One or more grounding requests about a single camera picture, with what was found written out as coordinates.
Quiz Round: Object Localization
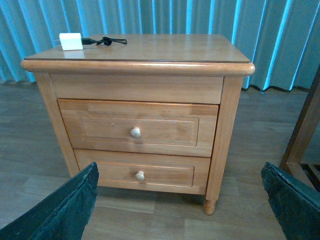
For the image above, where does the grey pleated curtain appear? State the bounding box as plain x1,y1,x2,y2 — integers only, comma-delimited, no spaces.
0,0,320,90

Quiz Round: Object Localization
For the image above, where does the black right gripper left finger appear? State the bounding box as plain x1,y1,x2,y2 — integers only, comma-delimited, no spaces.
0,162,99,240

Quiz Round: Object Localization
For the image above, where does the wooden drawer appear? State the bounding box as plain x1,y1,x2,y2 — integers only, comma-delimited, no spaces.
74,149,210,195
58,99,219,157

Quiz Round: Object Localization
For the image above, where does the black charger cable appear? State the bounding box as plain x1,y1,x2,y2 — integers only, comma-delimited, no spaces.
81,36,128,47

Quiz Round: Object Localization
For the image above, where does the wooden nightstand cabinet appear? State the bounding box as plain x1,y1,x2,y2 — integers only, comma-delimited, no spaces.
21,34,255,215

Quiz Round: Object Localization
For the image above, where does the white charger adapter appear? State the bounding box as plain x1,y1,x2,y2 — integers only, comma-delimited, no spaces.
54,33,83,51

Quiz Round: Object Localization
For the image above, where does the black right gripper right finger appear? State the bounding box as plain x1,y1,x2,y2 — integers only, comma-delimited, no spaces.
261,162,320,240

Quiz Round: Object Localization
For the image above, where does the dark wooden furniture frame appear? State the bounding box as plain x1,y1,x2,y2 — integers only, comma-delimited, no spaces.
279,71,320,190

